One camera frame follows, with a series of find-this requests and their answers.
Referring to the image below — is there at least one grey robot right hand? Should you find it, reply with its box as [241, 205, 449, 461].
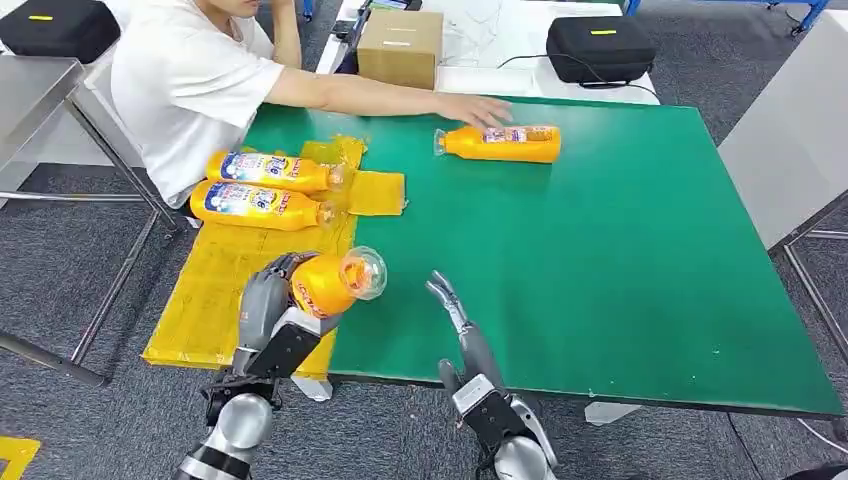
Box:
[425, 270, 509, 400]

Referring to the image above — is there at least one person's right hand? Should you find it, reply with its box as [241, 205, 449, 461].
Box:
[438, 92, 515, 132]

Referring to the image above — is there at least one orange drink bottle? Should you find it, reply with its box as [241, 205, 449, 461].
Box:
[189, 180, 347, 234]
[205, 150, 356, 195]
[433, 124, 563, 166]
[290, 245, 390, 321]

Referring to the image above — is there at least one white table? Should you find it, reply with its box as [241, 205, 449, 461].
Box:
[314, 0, 664, 107]

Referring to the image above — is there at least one brown cardboard box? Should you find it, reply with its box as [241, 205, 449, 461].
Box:
[356, 8, 446, 92]

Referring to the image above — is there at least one black case with yellow label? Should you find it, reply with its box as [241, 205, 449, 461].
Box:
[545, 14, 659, 87]
[0, 0, 123, 66]

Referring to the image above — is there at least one dark bag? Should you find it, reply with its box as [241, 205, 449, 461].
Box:
[331, 0, 374, 75]

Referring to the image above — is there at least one green table mat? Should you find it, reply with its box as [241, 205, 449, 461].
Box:
[241, 95, 847, 421]

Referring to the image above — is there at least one yellow sheet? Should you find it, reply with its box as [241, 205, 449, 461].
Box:
[140, 135, 407, 383]

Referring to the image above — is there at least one person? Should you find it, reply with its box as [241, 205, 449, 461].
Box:
[109, 0, 515, 211]

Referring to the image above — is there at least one grey table with metal legs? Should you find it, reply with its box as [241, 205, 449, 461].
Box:
[718, 9, 848, 366]

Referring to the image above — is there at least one steel table with legs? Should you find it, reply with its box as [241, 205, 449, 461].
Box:
[0, 54, 185, 390]

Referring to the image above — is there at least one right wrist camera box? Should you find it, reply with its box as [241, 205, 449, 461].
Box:
[450, 373, 533, 453]

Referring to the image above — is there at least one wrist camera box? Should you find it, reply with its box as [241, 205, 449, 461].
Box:
[450, 373, 533, 453]
[245, 305, 334, 381]

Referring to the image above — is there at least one black cable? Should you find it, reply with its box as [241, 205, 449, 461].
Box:
[496, 52, 664, 106]

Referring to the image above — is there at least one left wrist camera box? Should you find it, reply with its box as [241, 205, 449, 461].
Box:
[245, 305, 334, 381]

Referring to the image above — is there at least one blue metal frame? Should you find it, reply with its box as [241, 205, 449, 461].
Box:
[624, 0, 833, 38]

